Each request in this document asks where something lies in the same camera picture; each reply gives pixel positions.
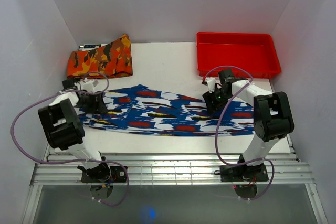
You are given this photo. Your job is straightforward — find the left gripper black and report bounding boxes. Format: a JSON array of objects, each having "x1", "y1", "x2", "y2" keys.
[{"x1": 75, "y1": 91, "x2": 108, "y2": 114}]

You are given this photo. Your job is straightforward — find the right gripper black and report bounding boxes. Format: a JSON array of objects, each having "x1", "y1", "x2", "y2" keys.
[{"x1": 203, "y1": 87, "x2": 233, "y2": 115}]

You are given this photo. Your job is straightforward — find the blue white red patterned trousers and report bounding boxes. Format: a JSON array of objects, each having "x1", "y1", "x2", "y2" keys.
[{"x1": 78, "y1": 84, "x2": 278, "y2": 137}]

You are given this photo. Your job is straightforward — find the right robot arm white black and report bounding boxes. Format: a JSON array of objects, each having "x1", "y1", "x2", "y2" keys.
[{"x1": 202, "y1": 66, "x2": 294, "y2": 184}]

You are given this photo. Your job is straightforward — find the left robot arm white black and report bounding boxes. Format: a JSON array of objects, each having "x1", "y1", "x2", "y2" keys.
[{"x1": 38, "y1": 78, "x2": 111, "y2": 182}]

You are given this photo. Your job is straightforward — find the orange camouflage folded trousers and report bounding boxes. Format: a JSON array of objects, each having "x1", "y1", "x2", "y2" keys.
[{"x1": 67, "y1": 34, "x2": 133, "y2": 79}]

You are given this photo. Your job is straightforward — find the small blue white label card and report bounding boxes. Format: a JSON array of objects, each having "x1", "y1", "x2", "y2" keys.
[{"x1": 79, "y1": 44, "x2": 102, "y2": 51}]

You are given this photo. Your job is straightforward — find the red plastic tray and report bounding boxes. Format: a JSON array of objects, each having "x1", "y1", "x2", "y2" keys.
[{"x1": 196, "y1": 32, "x2": 281, "y2": 79}]

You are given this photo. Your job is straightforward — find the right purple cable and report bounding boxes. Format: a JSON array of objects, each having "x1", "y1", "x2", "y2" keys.
[{"x1": 202, "y1": 65, "x2": 275, "y2": 202}]

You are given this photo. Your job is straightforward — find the purple cable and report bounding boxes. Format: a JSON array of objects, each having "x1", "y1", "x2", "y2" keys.
[
  {"x1": 10, "y1": 71, "x2": 130, "y2": 207},
  {"x1": 202, "y1": 65, "x2": 275, "y2": 202}
]

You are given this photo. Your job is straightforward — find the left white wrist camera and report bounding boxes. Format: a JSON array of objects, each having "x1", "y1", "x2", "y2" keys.
[{"x1": 80, "y1": 78, "x2": 99, "y2": 93}]

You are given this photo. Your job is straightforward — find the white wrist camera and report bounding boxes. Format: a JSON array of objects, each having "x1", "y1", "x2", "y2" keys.
[
  {"x1": 80, "y1": 78, "x2": 99, "y2": 93},
  {"x1": 202, "y1": 77, "x2": 221, "y2": 94}
]

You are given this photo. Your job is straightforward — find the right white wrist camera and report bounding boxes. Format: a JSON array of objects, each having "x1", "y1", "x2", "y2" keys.
[{"x1": 202, "y1": 77, "x2": 221, "y2": 94}]

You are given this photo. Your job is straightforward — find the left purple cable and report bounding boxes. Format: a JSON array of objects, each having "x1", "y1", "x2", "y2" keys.
[{"x1": 10, "y1": 71, "x2": 130, "y2": 207}]

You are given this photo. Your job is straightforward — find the aluminium rail frame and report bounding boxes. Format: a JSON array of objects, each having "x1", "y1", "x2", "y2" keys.
[{"x1": 30, "y1": 79, "x2": 316, "y2": 188}]

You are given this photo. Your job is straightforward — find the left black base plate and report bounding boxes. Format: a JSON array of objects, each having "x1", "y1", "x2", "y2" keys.
[{"x1": 80, "y1": 166, "x2": 127, "y2": 183}]

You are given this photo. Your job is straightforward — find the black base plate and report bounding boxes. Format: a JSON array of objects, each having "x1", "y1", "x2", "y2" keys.
[
  {"x1": 214, "y1": 164, "x2": 269, "y2": 182},
  {"x1": 80, "y1": 166, "x2": 127, "y2": 183}
]

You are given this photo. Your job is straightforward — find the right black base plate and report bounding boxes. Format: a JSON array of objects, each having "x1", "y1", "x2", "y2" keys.
[{"x1": 214, "y1": 164, "x2": 269, "y2": 182}]

